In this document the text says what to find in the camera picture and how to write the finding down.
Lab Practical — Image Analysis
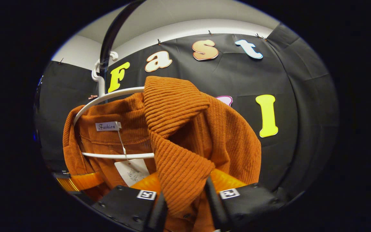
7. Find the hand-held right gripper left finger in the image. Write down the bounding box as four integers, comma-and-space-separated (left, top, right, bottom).
90, 172, 169, 232

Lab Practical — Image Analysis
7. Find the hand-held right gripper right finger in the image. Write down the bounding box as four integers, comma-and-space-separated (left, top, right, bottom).
204, 168, 290, 232

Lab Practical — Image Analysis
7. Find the white plastic clothes hanger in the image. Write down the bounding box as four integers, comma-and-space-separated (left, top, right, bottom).
73, 52, 155, 160

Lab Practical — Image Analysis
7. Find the white paper hang tag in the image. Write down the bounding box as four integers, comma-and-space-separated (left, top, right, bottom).
114, 159, 150, 187

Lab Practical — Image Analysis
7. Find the orange corduroy jacket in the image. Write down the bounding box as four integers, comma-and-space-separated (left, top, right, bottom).
62, 76, 262, 232

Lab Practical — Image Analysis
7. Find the black clothes rack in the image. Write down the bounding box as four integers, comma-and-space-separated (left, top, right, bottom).
99, 0, 147, 103

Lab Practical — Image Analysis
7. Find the row of black cloth clips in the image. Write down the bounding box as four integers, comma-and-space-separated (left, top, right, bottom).
58, 30, 266, 64

